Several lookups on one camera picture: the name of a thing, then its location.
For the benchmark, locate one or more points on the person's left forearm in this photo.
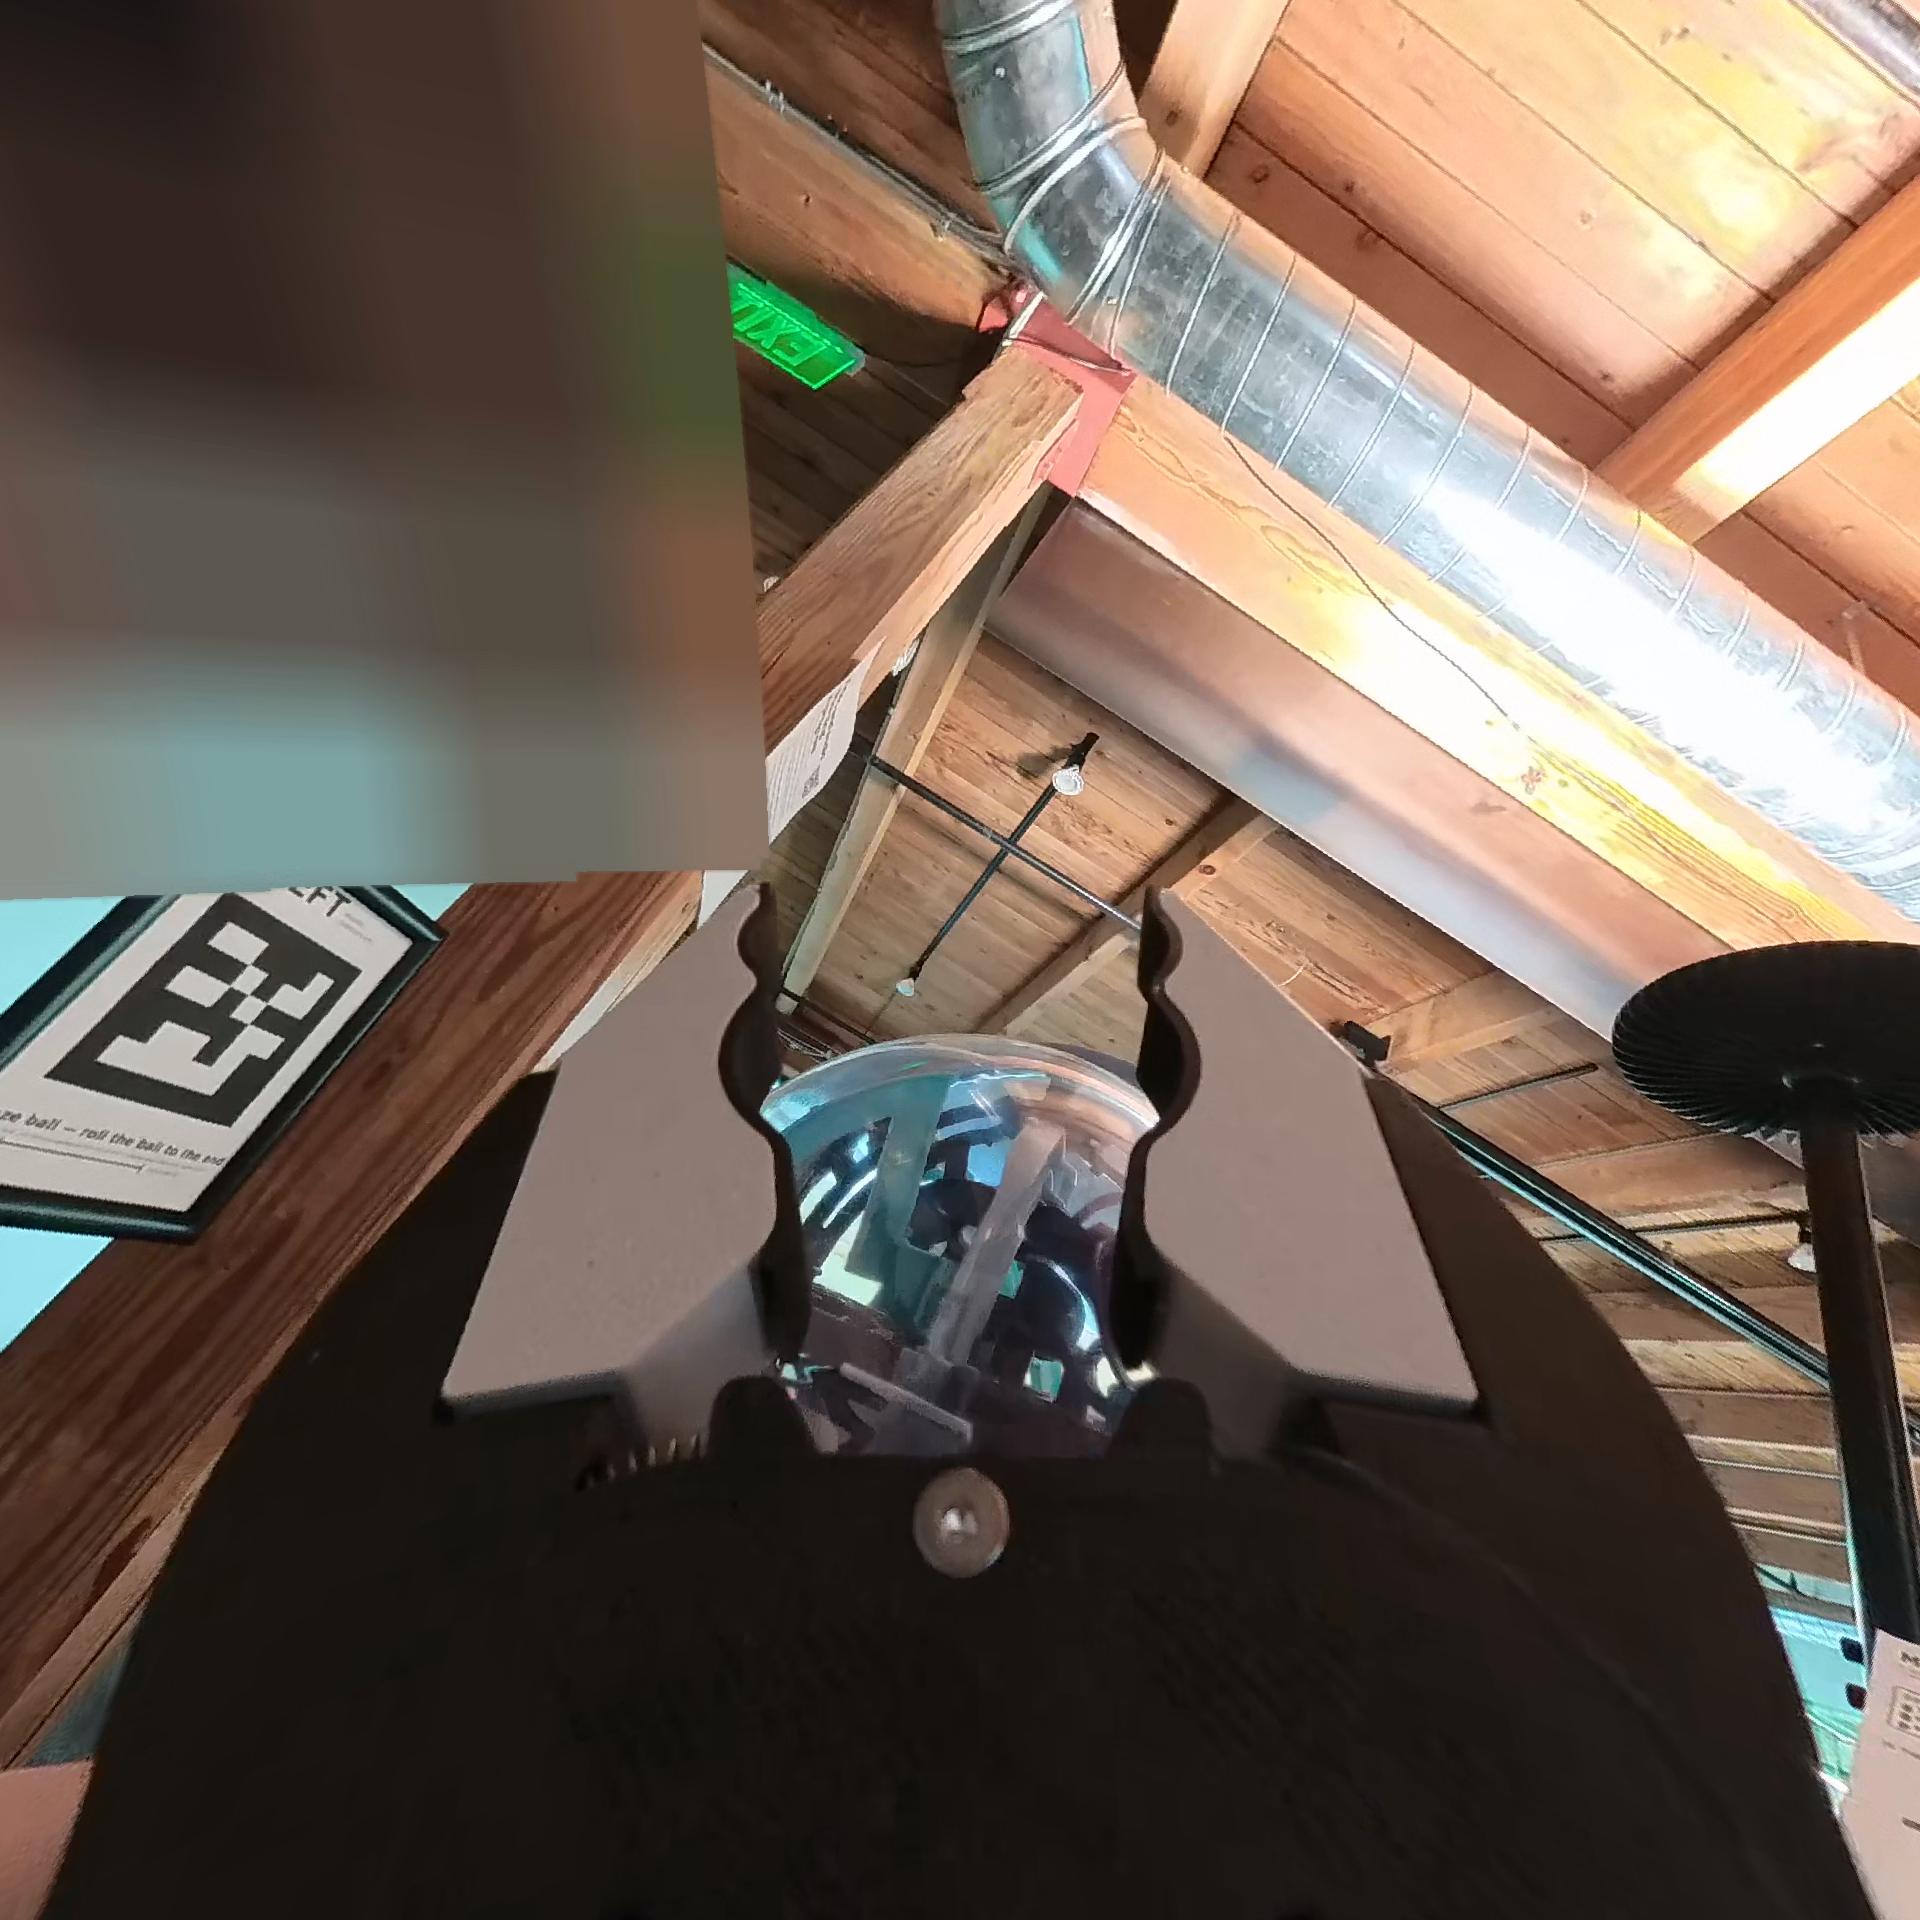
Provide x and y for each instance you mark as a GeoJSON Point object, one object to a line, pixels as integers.
{"type": "Point", "coordinates": [36, 1852]}

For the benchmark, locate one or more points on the clear plastic maze ball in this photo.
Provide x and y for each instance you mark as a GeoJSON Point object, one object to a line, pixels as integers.
{"type": "Point", "coordinates": [961, 1202]}

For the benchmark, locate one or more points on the framed marker sign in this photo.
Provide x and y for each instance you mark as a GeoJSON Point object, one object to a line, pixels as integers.
{"type": "Point", "coordinates": [225, 1051]}

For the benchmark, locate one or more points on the silver spiral air duct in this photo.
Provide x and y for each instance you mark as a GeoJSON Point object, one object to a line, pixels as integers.
{"type": "Point", "coordinates": [1425, 494]}

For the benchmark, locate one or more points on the green exit sign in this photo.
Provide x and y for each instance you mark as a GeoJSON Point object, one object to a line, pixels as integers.
{"type": "Point", "coordinates": [796, 331]}

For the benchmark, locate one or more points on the black round floor lamp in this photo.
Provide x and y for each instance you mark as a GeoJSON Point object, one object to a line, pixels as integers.
{"type": "Point", "coordinates": [1770, 1037]}

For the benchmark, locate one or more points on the white paper label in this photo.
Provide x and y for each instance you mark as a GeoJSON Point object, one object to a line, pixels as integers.
{"type": "Point", "coordinates": [818, 751]}

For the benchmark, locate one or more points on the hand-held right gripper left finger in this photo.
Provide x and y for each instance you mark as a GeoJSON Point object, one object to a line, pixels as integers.
{"type": "Point", "coordinates": [628, 1202]}

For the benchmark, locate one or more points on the white paper sign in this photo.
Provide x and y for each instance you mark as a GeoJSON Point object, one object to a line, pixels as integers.
{"type": "Point", "coordinates": [1891, 1770]}

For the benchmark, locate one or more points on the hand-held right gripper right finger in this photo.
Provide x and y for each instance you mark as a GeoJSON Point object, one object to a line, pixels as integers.
{"type": "Point", "coordinates": [1289, 1202]}

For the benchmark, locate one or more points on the black twin bulb light bar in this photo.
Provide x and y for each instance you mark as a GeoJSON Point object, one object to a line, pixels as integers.
{"type": "Point", "coordinates": [998, 863]}

